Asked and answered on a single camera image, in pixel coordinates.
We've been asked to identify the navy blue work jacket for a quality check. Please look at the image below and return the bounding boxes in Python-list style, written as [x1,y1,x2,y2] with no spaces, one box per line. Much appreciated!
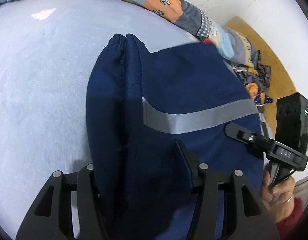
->
[86,34,263,239]

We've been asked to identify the black camera box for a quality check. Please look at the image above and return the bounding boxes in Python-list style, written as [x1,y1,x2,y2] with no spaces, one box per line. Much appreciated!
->
[275,92,308,154]

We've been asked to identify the red sleeve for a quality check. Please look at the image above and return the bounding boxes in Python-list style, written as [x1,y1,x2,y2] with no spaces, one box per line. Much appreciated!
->
[276,198,304,239]

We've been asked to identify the colourful clothes pile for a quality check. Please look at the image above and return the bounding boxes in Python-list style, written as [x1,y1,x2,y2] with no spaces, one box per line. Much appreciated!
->
[230,63,274,106]

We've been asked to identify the wooden headboard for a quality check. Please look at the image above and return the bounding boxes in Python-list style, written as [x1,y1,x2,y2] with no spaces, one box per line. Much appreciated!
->
[226,16,297,135]

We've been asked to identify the patchwork long pillow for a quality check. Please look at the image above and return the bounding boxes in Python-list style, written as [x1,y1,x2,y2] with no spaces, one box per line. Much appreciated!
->
[0,0,259,67]

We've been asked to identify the light blue bed sheet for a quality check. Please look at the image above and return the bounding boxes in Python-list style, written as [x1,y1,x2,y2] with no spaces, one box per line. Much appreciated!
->
[0,0,195,238]

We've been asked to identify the right hand with ring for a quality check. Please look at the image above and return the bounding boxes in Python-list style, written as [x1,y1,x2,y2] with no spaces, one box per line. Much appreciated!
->
[260,170,295,223]

